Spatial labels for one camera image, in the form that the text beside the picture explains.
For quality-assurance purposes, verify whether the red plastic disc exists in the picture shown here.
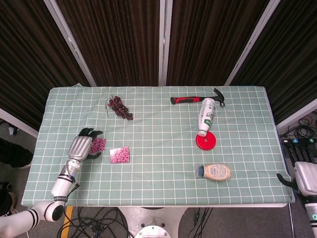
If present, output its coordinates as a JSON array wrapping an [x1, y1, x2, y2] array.
[[195, 130, 217, 151]]

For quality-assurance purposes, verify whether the pink candy bag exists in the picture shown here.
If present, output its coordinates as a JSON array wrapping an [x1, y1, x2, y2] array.
[[89, 138, 106, 154], [109, 146, 131, 164]]

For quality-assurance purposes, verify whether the red black claw hammer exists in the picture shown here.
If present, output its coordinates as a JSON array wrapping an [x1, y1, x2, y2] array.
[[170, 88, 226, 108]]

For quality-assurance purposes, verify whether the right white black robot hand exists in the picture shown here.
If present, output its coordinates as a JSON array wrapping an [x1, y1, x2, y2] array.
[[276, 161, 317, 196]]

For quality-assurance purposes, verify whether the dark red grape bunch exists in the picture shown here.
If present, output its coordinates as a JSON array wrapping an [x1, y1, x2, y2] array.
[[106, 95, 134, 121]]

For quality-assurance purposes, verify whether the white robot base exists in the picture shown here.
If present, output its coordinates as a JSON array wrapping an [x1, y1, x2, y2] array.
[[118, 205, 189, 238]]

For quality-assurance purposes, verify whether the black shoe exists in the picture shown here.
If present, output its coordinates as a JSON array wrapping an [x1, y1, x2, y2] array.
[[0, 181, 17, 217]]

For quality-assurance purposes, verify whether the white frame post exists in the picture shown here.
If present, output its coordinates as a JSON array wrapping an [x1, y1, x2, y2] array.
[[158, 0, 173, 87], [224, 0, 282, 86], [43, 0, 97, 87]]

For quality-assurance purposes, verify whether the beige sauce squeeze bottle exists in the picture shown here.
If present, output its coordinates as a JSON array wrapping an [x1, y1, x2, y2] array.
[[197, 163, 232, 180]]

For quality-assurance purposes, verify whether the black floor cable bundle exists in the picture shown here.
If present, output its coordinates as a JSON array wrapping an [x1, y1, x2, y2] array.
[[57, 206, 131, 238], [187, 207, 214, 238], [279, 115, 317, 140]]

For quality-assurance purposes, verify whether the green checkered tablecloth table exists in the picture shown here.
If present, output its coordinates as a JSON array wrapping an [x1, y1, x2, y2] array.
[[21, 83, 297, 206]]

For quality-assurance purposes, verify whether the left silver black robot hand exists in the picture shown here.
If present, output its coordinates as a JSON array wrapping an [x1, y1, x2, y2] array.
[[67, 127, 104, 163]]

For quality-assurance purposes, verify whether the black power strip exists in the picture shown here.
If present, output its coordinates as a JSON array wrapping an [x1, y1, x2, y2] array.
[[281, 138, 317, 165]]

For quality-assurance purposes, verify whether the white green label bottle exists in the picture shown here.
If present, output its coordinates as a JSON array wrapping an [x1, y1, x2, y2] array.
[[197, 97, 215, 137]]

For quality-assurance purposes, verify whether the dark brown curtain panel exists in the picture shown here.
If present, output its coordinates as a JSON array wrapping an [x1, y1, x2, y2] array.
[[167, 0, 269, 86], [231, 0, 317, 124], [0, 0, 91, 132], [56, 0, 162, 87]]

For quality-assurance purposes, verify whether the white frame beam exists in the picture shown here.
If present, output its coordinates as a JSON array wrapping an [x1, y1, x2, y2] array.
[[276, 98, 317, 132], [0, 108, 39, 137]]

